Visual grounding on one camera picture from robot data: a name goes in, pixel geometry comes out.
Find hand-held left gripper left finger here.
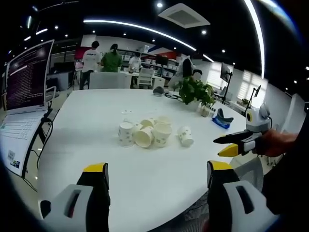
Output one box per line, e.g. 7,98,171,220
40,162,111,232

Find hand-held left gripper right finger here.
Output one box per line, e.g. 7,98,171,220
206,159,281,232

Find single printed paper cup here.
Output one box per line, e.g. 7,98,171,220
177,125,195,147

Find pile of paper cups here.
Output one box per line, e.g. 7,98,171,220
117,115,173,149

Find person's right hand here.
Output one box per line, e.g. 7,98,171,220
255,129,299,158

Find blue wet wipes packet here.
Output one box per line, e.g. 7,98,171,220
211,108,234,129

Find small black monitor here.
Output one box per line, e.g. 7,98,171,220
248,84,263,107

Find grey mesh chair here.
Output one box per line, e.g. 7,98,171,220
230,158,265,194

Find green potted plant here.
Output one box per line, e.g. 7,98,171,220
178,76,216,112

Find white round table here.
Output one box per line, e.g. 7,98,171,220
36,88,249,232

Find storage shelves with boxes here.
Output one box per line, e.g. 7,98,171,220
141,50,182,79

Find white office chair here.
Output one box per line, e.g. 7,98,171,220
136,68,155,89

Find white armrest chair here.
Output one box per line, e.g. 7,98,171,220
44,85,60,107

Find ceiling air vent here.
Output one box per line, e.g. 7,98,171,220
157,3,211,29

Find white cabinet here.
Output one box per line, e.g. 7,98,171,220
88,72,132,90

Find white laptop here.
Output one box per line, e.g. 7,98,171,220
0,39,55,178

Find long ceiling light strip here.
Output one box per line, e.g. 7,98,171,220
83,19,197,52

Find black cable on table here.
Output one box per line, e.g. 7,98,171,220
164,93,186,102

